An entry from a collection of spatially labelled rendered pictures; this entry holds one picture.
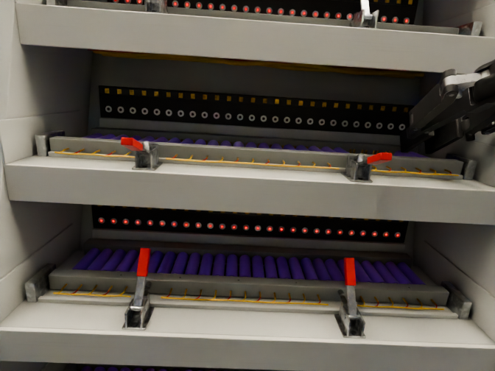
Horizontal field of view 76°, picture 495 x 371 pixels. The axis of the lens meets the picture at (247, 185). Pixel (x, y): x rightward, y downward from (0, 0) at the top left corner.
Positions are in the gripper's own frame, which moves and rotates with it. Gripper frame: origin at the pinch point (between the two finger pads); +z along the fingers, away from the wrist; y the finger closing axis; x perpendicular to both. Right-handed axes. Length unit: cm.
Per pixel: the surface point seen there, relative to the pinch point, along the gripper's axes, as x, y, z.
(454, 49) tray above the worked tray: -8.6, 0.4, -7.2
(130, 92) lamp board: -8.3, 45.3, 8.5
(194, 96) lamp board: -8.3, 34.6, 8.5
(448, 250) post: 15.4, -6.7, 7.7
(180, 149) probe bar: 4.2, 34.4, -0.3
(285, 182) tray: 8.9, 20.8, -4.0
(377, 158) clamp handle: 7.0, 11.9, -9.3
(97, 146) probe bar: 4.5, 45.3, -0.1
